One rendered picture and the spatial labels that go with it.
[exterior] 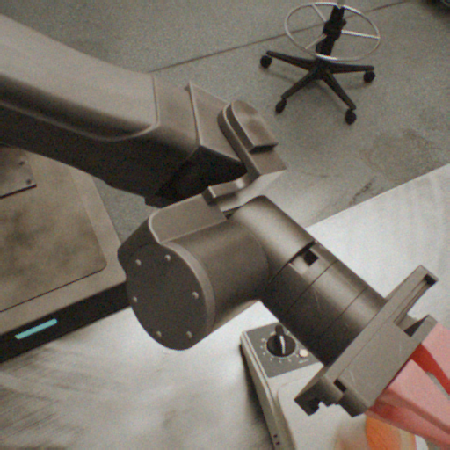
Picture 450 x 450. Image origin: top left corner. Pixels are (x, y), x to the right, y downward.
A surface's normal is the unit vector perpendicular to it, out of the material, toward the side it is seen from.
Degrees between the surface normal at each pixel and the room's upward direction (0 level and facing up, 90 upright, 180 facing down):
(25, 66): 35
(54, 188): 0
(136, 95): 23
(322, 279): 8
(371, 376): 0
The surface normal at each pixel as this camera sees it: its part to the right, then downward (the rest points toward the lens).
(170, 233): 0.61, -0.50
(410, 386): 0.31, -0.26
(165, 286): -0.59, 0.22
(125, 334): 0.06, -0.52
